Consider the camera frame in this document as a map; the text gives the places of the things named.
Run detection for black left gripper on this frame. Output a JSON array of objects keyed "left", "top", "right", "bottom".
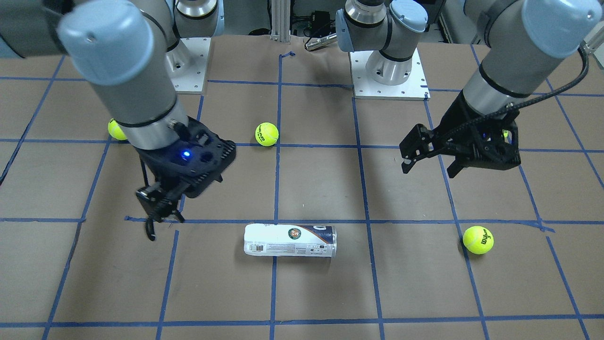
[{"left": 399, "top": 93, "right": 521, "bottom": 179}]

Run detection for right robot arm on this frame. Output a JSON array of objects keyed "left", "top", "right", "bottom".
[{"left": 1, "top": 0, "right": 235, "bottom": 222}]

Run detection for aluminium frame post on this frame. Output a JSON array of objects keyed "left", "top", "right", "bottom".
[{"left": 269, "top": 0, "right": 292, "bottom": 44}]

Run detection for tennis ball front Wilson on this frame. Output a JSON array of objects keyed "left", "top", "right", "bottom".
[{"left": 462, "top": 226, "right": 495, "bottom": 255}]

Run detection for tennis ball can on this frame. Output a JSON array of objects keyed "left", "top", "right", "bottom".
[{"left": 243, "top": 223, "right": 337, "bottom": 258}]

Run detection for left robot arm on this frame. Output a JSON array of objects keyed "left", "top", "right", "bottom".
[{"left": 335, "top": 0, "right": 603, "bottom": 178}]

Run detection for silver metal cylinder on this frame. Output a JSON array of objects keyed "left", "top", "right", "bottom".
[{"left": 304, "top": 33, "right": 338, "bottom": 51}]

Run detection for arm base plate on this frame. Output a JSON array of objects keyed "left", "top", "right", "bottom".
[
  {"left": 166, "top": 37, "right": 211, "bottom": 94},
  {"left": 349, "top": 49, "right": 431, "bottom": 101}
]

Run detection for tennis ball centre Head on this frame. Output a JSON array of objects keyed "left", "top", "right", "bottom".
[{"left": 255, "top": 122, "right": 280, "bottom": 147}]

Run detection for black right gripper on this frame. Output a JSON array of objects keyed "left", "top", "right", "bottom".
[{"left": 136, "top": 118, "right": 236, "bottom": 222}]

